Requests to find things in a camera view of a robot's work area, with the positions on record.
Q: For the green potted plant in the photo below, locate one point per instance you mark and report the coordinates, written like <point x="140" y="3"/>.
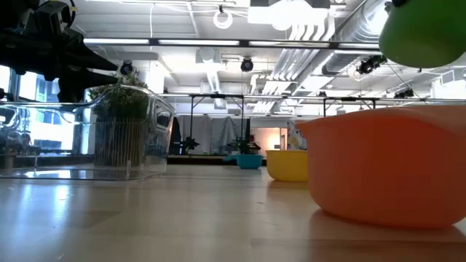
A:
<point x="129" y="78"/>

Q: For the overhead light bar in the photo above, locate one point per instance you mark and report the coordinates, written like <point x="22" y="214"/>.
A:
<point x="196" y="42"/>

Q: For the green measuring cup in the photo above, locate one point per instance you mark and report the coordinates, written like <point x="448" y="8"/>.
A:
<point x="422" y="36"/>

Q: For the black ceiling spotlight cluster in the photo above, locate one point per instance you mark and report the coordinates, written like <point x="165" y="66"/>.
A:
<point x="369" y="64"/>

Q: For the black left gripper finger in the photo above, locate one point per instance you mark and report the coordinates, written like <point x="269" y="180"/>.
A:
<point x="91" y="58"/>
<point x="80" y="83"/>

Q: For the orange measuring cup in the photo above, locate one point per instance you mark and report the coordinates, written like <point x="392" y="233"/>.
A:
<point x="382" y="163"/>

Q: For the clear plastic basket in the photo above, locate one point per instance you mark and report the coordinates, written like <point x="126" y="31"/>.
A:
<point x="73" y="145"/>

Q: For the yellow measuring cup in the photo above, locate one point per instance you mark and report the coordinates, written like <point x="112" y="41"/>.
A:
<point x="287" y="165"/>

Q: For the teal measuring cup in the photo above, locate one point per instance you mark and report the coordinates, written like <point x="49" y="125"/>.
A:
<point x="249" y="161"/>

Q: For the silver ventilation duct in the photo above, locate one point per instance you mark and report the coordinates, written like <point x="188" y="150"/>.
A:
<point x="349" y="43"/>

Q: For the white patterned object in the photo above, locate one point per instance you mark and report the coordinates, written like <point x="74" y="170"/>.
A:
<point x="296" y="136"/>

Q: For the background black robot arm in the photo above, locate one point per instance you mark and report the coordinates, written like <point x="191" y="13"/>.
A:
<point x="244" y="145"/>
<point x="189" y="143"/>

